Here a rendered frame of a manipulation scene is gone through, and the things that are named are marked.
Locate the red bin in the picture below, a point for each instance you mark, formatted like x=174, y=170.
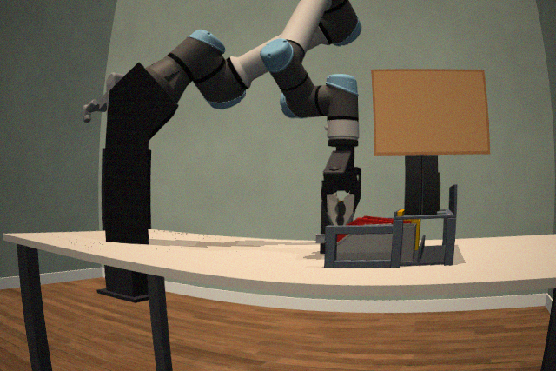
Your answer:
x=369, y=220

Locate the yellow open bin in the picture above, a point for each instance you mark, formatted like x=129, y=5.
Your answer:
x=417, y=241

